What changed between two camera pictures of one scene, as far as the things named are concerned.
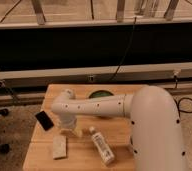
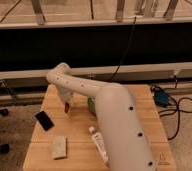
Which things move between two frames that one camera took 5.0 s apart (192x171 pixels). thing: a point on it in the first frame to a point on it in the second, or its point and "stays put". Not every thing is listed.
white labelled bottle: (103, 148) stays put
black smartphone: (44, 120) stays put
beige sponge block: (59, 145) stays put
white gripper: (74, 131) to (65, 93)
